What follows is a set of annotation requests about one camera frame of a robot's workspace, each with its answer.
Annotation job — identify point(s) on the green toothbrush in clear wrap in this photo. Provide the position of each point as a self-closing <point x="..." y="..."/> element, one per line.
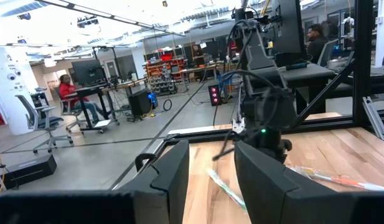
<point x="226" y="188"/>

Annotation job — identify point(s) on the person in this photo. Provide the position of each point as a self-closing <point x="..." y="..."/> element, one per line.
<point x="317" y="46"/>
<point x="67" y="91"/>
<point x="198" y="54"/>

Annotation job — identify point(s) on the silver aluminium extrusion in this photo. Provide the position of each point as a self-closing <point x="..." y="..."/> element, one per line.
<point x="376" y="119"/>

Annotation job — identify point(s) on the large black monitor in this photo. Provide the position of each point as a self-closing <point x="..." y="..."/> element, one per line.
<point x="288" y="31"/>

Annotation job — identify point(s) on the shelf rack with red bins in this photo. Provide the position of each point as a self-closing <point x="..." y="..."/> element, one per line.
<point x="162" y="77"/>

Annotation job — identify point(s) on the orange toothbrush in clear wrap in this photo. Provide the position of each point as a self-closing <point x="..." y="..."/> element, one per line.
<point x="341" y="180"/>

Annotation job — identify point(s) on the black computer tower red lights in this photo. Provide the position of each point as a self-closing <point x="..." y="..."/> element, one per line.
<point x="214" y="95"/>

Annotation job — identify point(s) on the black computer monitor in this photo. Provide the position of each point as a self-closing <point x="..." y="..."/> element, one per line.
<point x="87" y="72"/>

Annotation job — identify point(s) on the white square pillar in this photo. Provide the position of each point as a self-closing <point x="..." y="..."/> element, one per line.
<point x="8" y="102"/>

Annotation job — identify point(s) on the flat black box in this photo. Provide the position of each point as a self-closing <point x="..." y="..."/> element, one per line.
<point x="30" y="171"/>

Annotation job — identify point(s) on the black computer tower blue lights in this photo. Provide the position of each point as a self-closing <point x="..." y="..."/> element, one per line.
<point x="138" y="104"/>

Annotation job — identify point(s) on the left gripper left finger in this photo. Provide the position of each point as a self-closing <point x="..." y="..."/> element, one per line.
<point x="160" y="193"/>

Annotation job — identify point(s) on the black aluminium table frame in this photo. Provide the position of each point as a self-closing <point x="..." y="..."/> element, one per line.
<point x="363" y="62"/>

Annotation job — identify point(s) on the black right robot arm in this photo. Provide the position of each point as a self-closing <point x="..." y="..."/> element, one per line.
<point x="266" y="109"/>

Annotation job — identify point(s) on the black clamp on frame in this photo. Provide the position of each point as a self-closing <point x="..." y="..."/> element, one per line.
<point x="137" y="161"/>

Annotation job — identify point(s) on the black standing desk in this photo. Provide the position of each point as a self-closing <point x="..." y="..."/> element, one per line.
<point x="89" y="90"/>

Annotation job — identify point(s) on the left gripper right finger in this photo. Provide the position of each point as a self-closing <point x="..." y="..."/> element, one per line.
<point x="272" y="196"/>

